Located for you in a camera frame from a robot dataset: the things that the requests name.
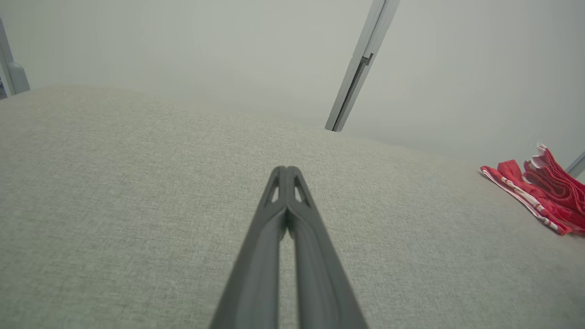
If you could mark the grey partition post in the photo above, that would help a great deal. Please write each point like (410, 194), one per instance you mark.
(18, 80)
(365, 45)

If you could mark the grey metal bar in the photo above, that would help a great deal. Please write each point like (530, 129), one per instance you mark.
(578, 164)

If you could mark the red jersey with white sleeves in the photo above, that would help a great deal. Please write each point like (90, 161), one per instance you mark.
(525, 194)

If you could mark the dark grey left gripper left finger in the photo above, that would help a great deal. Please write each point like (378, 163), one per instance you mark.
(256, 274)

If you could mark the red shorts with white stripe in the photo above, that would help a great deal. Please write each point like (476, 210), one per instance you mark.
(555, 180)

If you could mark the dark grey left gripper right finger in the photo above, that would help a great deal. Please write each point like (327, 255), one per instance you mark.
(320, 274)

